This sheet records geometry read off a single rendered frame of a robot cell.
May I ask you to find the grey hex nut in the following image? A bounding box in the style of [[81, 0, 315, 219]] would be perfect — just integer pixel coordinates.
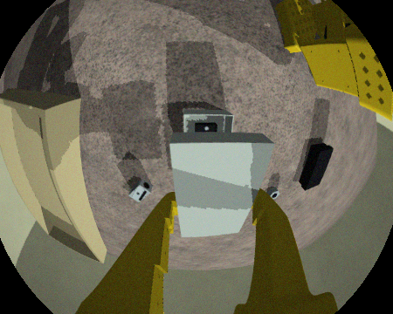
[[267, 187, 279, 199]]

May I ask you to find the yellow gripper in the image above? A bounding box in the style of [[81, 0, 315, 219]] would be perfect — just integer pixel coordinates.
[[75, 188, 338, 314]]

